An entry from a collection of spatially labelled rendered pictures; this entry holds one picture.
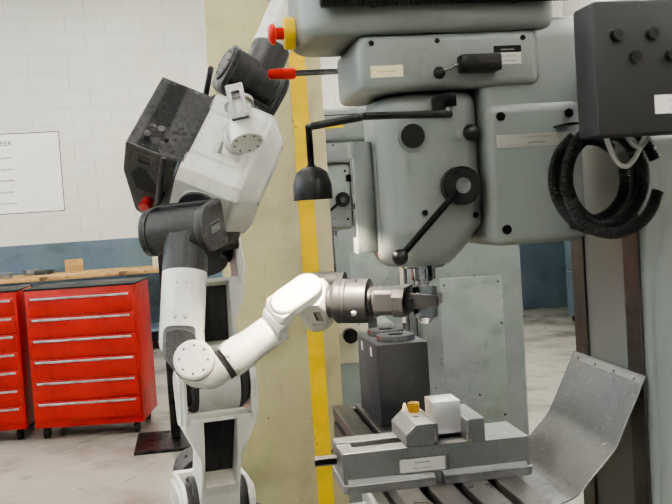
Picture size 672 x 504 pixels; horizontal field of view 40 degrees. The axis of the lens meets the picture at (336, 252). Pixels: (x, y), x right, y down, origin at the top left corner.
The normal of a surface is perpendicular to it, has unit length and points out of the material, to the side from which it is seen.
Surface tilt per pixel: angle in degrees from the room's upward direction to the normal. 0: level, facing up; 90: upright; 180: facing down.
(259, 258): 90
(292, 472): 90
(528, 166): 90
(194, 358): 71
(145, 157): 138
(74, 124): 90
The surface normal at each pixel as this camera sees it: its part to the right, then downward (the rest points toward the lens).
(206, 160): 0.24, -0.50
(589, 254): -0.99, 0.07
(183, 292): 0.05, -0.28
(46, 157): 0.16, 0.04
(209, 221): 0.96, -0.08
